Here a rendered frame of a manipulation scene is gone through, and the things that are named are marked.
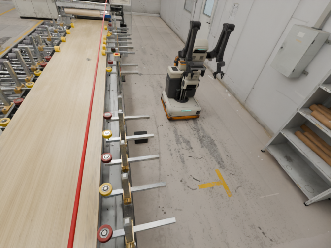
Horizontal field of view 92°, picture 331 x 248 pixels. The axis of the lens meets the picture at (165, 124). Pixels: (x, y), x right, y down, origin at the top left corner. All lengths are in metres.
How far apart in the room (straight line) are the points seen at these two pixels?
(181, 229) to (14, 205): 1.46
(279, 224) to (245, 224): 0.42
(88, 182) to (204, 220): 1.39
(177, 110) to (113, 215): 1.94
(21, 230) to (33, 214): 0.08
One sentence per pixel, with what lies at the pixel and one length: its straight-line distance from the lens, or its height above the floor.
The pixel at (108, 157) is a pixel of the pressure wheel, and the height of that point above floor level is 0.91.
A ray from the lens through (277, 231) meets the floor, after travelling 2.51.
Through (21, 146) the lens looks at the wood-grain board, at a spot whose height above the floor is 0.90.
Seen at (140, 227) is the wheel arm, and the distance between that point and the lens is 1.16.
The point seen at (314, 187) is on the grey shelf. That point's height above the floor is 0.14.
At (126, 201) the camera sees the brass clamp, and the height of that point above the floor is 0.84.
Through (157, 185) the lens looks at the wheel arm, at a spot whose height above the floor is 0.83.
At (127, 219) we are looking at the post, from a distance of 0.84.
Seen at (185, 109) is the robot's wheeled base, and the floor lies 0.26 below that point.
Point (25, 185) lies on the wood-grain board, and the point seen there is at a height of 0.90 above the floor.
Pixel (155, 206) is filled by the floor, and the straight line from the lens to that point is 2.08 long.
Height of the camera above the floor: 1.96
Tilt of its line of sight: 43 degrees down
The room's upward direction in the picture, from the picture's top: 9 degrees clockwise
